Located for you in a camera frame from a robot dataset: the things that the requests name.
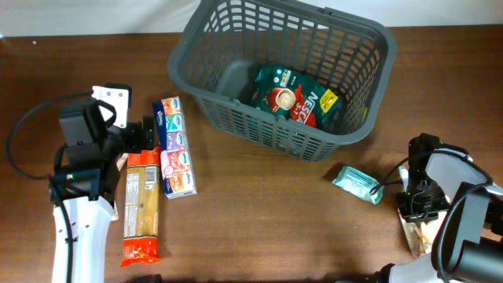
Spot beige snack pouch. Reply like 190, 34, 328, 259
396, 164, 449, 259

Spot teal wet wipes packet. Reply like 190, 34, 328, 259
332, 166, 383, 204

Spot green Nescafe coffee bag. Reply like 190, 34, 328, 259
250, 64, 345, 130

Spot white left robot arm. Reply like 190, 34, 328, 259
49, 97, 153, 282

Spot orange spaghetti packet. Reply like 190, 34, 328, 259
120, 146, 160, 267

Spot Kleenex tissue multipack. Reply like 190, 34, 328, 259
152, 97, 197, 199

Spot grey plastic basket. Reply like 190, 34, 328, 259
168, 0, 398, 161

